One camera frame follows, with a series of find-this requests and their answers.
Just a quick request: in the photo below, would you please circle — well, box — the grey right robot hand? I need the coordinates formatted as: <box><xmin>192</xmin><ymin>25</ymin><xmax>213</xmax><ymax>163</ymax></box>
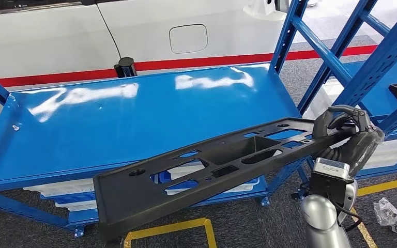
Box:
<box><xmin>311</xmin><ymin>104</ymin><xmax>386</xmax><ymax>179</ymax></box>

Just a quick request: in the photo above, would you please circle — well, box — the red floor tape stripe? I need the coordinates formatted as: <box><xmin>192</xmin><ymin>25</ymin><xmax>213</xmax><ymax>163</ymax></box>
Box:
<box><xmin>0</xmin><ymin>42</ymin><xmax>397</xmax><ymax>88</ymax></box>

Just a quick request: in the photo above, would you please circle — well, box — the white car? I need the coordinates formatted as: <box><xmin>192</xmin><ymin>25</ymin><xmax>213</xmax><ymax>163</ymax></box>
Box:
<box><xmin>0</xmin><ymin>0</ymin><xmax>288</xmax><ymax>81</ymax></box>

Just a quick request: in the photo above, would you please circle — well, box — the blue metal shelf rack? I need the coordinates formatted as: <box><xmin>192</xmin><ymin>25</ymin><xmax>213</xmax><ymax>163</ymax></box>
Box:
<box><xmin>298</xmin><ymin>0</ymin><xmax>397</xmax><ymax>201</ymax></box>
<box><xmin>0</xmin><ymin>0</ymin><xmax>397</xmax><ymax>239</ymax></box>

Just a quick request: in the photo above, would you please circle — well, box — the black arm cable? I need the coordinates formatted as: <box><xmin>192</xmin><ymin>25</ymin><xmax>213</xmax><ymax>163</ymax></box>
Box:
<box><xmin>332</xmin><ymin>200</ymin><xmax>363</xmax><ymax>234</ymax></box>

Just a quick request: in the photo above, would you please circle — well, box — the yellow floor tape square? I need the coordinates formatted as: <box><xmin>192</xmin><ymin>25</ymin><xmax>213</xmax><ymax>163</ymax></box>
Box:
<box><xmin>350</xmin><ymin>175</ymin><xmax>397</xmax><ymax>248</ymax></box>
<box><xmin>123</xmin><ymin>218</ymin><xmax>217</xmax><ymax>248</ymax></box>

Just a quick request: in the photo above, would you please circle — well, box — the black cylindrical post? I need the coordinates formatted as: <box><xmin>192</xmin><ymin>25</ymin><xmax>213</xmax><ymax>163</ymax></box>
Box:
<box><xmin>114</xmin><ymin>57</ymin><xmax>138</xmax><ymax>79</ymax></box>

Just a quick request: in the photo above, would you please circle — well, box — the blue plastic crate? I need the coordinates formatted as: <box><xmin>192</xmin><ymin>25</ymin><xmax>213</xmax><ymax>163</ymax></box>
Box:
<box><xmin>41</xmin><ymin>191</ymin><xmax>97</xmax><ymax>203</ymax></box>
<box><xmin>150</xmin><ymin>170</ymin><xmax>260</xmax><ymax>195</ymax></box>

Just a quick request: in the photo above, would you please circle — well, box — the clear plastic bag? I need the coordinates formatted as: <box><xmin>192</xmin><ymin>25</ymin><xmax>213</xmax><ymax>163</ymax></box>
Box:
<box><xmin>373</xmin><ymin>197</ymin><xmax>397</xmax><ymax>227</ymax></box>

